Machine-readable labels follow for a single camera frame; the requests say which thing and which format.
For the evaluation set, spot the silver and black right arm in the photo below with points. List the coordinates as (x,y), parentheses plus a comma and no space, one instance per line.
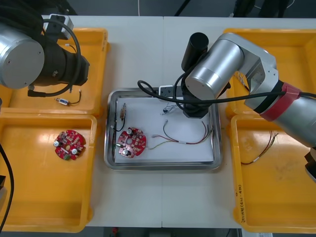
(217,64)

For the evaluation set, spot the round red circuit board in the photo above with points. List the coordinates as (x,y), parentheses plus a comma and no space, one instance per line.
(74,138)
(138,143)

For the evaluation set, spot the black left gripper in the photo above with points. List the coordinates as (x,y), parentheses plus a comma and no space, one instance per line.
(72,69)

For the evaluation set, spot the metal solenoid with blue label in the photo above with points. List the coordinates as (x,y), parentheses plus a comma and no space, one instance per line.
(63,101)

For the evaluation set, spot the steel tray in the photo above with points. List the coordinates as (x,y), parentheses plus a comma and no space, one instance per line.
(160,166)

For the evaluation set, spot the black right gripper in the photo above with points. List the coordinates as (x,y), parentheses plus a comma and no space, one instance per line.
(195,112)

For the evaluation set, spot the yellow-orange plastic bin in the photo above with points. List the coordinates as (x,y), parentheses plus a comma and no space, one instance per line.
(37,192)
(96,49)
(271,192)
(291,44)

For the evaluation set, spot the silver and black left arm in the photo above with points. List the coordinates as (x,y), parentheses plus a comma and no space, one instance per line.
(19,56)

